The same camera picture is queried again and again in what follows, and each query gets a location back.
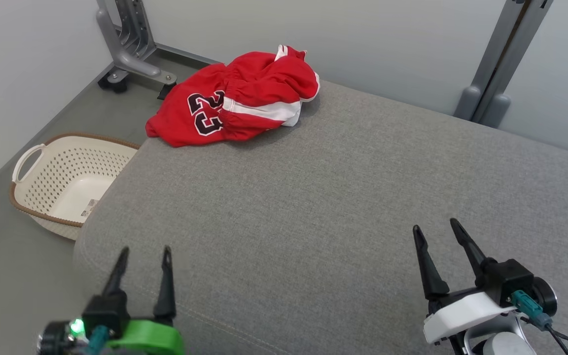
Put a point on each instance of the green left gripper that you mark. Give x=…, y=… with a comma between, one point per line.
x=151, y=337

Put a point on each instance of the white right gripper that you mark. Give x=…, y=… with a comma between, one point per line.
x=461, y=315

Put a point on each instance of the red jersey number 23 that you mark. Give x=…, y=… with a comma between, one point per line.
x=175, y=118

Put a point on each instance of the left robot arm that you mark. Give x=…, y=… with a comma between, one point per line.
x=54, y=341

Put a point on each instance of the cream perforated laundry basket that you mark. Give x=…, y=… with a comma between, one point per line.
x=74, y=192

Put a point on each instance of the black caster wheel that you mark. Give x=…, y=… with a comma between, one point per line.
x=115, y=81

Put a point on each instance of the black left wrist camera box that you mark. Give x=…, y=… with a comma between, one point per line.
x=104, y=310

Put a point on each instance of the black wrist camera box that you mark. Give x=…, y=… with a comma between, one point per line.
x=508, y=278
x=104, y=310

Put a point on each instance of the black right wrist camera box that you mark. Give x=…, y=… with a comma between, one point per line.
x=508, y=278

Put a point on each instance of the grey metal upright post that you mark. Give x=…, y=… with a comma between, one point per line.
x=501, y=64

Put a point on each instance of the grey metal frame leg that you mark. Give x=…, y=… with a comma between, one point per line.
x=133, y=49

